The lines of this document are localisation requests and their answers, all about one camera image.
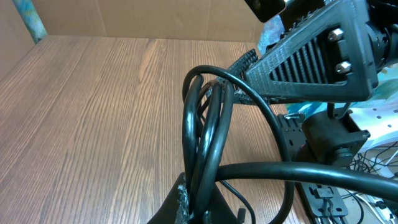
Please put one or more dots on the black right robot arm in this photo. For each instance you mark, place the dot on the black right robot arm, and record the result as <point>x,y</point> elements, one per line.
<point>332,137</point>

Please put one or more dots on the colourful painted backdrop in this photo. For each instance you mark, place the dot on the colourful painted backdrop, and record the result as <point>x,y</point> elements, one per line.
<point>31,19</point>

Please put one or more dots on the white perforated panel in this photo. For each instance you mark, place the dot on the white perforated panel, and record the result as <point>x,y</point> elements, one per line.
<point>380,122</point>

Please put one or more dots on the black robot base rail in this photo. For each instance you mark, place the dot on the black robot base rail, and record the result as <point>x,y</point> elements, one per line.
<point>322,202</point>

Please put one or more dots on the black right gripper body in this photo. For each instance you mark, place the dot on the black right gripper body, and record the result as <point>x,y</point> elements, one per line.
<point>382,31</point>

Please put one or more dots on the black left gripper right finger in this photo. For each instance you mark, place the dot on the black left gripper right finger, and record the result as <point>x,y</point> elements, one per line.
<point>218,211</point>

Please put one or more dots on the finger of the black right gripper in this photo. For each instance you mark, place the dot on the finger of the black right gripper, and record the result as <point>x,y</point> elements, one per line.
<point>239,69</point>
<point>326,56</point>

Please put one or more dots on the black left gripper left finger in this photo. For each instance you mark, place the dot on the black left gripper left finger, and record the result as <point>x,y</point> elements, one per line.
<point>175,208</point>

